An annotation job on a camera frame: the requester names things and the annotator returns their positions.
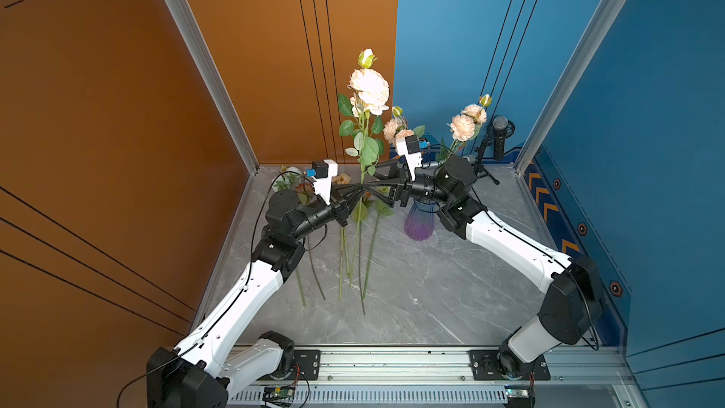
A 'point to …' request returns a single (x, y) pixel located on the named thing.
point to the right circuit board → (520, 396)
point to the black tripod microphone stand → (490, 136)
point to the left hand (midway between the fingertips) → (365, 185)
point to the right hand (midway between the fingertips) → (369, 180)
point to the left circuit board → (281, 396)
